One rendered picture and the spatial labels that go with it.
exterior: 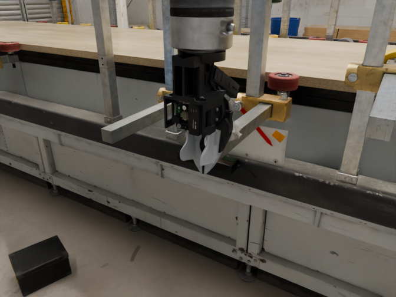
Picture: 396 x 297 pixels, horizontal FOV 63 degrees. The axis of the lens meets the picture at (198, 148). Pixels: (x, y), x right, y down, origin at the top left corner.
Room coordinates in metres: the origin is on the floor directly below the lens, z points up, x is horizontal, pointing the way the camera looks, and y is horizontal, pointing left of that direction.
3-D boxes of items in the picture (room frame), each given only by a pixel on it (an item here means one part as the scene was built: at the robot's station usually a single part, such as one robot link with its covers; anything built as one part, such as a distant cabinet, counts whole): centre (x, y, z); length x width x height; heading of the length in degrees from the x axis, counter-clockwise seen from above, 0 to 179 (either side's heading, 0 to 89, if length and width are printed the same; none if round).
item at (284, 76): (0.87, -0.23, 0.85); 0.08 x 0.08 x 0.11
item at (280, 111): (0.80, -0.16, 0.85); 0.14 x 0.06 x 0.05; 59
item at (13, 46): (1.51, 0.84, 0.85); 0.08 x 0.08 x 0.11
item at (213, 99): (0.49, 0.00, 0.97); 0.09 x 0.08 x 0.12; 149
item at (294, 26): (6.48, -1.63, 0.36); 0.59 x 0.57 x 0.73; 148
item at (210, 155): (0.48, -0.02, 0.86); 0.06 x 0.03 x 0.09; 149
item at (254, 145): (0.80, -0.11, 0.75); 0.26 x 0.01 x 0.10; 59
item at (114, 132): (0.83, 0.09, 0.82); 0.44 x 0.03 x 0.04; 149
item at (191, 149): (0.50, 0.01, 0.86); 0.06 x 0.03 x 0.09; 149
